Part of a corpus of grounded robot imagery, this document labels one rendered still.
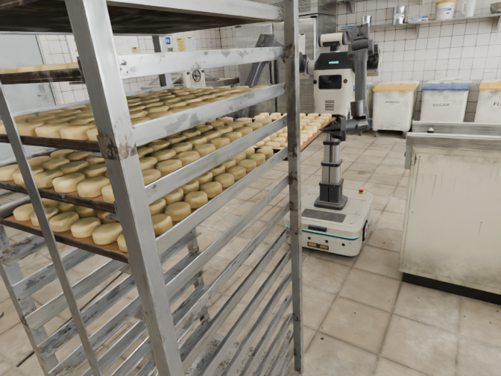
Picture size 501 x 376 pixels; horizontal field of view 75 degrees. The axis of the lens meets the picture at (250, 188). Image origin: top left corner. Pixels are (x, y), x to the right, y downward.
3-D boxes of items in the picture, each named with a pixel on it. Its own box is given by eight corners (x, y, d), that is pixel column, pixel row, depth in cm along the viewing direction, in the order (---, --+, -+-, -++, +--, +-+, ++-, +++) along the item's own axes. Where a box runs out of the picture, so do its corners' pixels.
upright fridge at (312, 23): (333, 126, 593) (337, -4, 516) (314, 138, 524) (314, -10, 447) (266, 123, 666) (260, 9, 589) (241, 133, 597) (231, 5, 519)
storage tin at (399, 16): (405, 23, 478) (407, 6, 470) (403, 23, 465) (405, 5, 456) (393, 24, 487) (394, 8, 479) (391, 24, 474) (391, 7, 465)
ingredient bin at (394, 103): (369, 137, 504) (373, 86, 475) (378, 128, 553) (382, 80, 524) (408, 140, 476) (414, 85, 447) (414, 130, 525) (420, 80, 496)
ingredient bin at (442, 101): (415, 140, 471) (422, 85, 442) (422, 130, 519) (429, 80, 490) (459, 143, 442) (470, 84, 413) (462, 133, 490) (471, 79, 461)
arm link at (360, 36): (370, 16, 145) (347, 22, 150) (372, 48, 146) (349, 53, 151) (379, 45, 185) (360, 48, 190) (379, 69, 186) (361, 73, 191)
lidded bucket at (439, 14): (454, 19, 449) (457, 1, 441) (453, 18, 430) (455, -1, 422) (434, 21, 462) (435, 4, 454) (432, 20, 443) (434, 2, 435)
